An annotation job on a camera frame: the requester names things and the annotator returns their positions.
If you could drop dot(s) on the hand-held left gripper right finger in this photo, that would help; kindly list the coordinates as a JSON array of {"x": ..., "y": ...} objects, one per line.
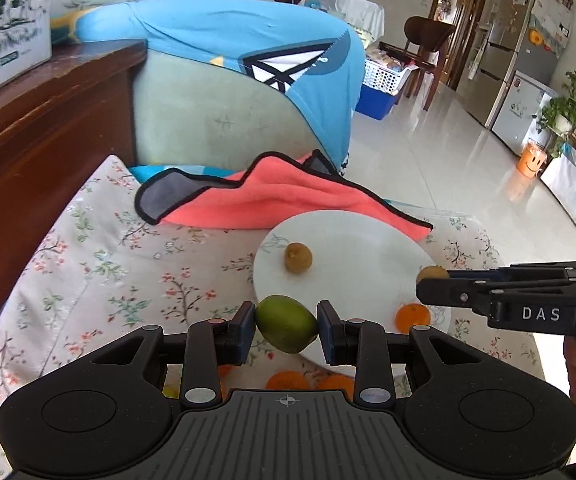
[{"x": 326, "y": 332}]

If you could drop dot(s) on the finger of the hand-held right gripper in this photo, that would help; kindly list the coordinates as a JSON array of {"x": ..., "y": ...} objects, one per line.
[
  {"x": 448, "y": 294},
  {"x": 473, "y": 275}
]

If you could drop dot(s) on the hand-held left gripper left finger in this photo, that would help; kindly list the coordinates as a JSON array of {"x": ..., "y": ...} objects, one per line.
[{"x": 246, "y": 332}]

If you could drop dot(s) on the brown kiwi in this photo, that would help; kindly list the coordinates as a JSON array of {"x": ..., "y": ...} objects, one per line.
[
  {"x": 432, "y": 274},
  {"x": 297, "y": 257}
]

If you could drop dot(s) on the green jujube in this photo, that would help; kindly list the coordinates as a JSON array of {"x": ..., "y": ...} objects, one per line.
[
  {"x": 286, "y": 324},
  {"x": 172, "y": 390}
]

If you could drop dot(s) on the mandarin orange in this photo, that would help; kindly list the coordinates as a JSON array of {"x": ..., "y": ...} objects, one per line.
[
  {"x": 224, "y": 374},
  {"x": 288, "y": 380},
  {"x": 335, "y": 385},
  {"x": 412, "y": 317}
]

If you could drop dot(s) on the white plate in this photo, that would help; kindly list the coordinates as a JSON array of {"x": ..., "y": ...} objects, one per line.
[{"x": 358, "y": 255}]

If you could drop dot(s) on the white low counter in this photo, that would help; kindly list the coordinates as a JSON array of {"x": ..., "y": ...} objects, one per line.
[{"x": 575, "y": 195}]

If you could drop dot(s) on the orange smiley bucket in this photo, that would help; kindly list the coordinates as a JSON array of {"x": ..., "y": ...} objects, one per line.
[{"x": 530, "y": 160}]

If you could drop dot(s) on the pink cloth with grey edging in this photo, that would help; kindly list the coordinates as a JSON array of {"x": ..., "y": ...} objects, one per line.
[{"x": 268, "y": 195}]

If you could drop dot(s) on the floral cloth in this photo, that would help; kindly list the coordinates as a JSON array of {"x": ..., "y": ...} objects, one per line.
[{"x": 118, "y": 270}]

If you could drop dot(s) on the small white freezer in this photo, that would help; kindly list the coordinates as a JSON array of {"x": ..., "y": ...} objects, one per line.
[{"x": 520, "y": 110}]

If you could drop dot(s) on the green potted plants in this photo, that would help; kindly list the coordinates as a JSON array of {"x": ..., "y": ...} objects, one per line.
[{"x": 568, "y": 105}]

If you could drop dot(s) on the blue plastic bin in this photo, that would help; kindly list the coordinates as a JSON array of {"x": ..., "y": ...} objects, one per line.
[{"x": 375, "y": 102}]

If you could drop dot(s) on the white plastic basket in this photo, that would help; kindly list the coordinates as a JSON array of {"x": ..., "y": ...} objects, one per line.
[{"x": 383, "y": 77}]

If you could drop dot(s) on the silver fridge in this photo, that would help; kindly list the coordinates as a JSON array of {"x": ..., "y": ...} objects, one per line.
[{"x": 498, "y": 55}]

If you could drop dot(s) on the green sofa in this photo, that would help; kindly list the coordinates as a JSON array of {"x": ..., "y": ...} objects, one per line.
[{"x": 193, "y": 105}]

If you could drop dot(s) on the dark wooden chair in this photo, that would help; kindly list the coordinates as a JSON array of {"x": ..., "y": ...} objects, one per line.
[{"x": 425, "y": 35}]

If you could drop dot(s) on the covered grey fridge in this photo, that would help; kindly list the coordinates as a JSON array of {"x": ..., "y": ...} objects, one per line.
[{"x": 548, "y": 30}]

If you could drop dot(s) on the dark wooden cabinet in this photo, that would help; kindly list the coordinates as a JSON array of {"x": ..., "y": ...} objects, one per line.
[{"x": 33, "y": 160}]

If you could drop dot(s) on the table with white tablecloth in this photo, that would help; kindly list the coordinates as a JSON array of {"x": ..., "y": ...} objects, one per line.
[{"x": 363, "y": 10}]

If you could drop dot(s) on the blue printed blanket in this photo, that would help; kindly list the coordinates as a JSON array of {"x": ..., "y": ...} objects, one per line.
[{"x": 218, "y": 30}]

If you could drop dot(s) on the brown wooden door frame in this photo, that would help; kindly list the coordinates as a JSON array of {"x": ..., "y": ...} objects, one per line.
[{"x": 440, "y": 10}]

